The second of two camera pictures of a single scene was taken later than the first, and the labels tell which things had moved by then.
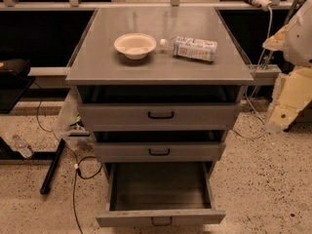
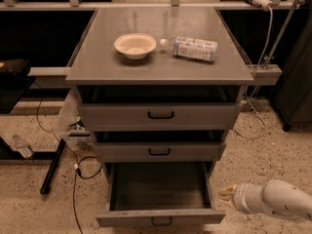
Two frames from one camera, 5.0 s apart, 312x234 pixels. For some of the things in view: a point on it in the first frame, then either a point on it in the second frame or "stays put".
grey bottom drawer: (161, 193) stays put
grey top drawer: (158, 116) stays put
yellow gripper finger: (276, 41) -> (229, 191)
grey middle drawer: (158, 151) stays put
